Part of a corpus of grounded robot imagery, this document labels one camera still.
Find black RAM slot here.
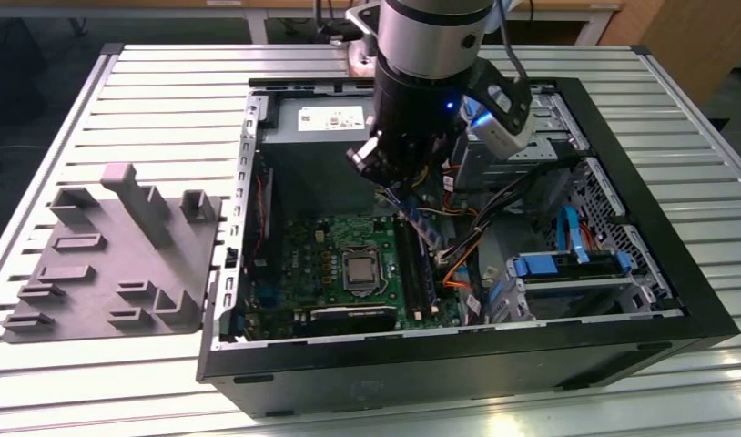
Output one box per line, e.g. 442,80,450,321
394,216,415,322
414,245,431,318

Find RAM slot with white clips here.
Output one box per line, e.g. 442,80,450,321
399,216,425,320

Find grey power supply unit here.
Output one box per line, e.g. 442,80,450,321
258,96,385,216

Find grey metal drive cage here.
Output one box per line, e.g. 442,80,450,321
451,84,591,193

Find silver CPU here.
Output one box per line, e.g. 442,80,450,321
343,259,379,282

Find metal socket cover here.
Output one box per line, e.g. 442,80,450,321
336,245,387,297

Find green motherboard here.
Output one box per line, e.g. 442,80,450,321
242,213,469,340

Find metal locking lever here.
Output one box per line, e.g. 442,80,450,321
375,252,391,297

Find hard disk in blue carrier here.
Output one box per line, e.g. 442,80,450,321
505,251,638,287

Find black graphics card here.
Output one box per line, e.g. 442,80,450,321
296,303,401,339

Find wooden cabinet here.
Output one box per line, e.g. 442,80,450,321
599,0,741,109

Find black PC case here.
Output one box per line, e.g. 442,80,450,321
196,76,741,418

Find grey parts rack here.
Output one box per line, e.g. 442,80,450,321
3,163,224,343

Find silver camera mount bracket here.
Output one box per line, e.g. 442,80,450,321
343,136,385,179

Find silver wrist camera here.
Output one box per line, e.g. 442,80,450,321
461,86,539,157

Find yellow black wire bundle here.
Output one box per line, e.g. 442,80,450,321
373,166,434,204

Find black camera cable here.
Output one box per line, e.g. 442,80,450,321
490,0,531,86

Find thick black cable bundle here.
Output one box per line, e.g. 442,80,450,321
435,158,585,263

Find red orange wire bundle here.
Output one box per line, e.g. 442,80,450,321
435,227,478,292

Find blue flat data wire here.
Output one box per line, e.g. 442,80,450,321
554,206,591,266

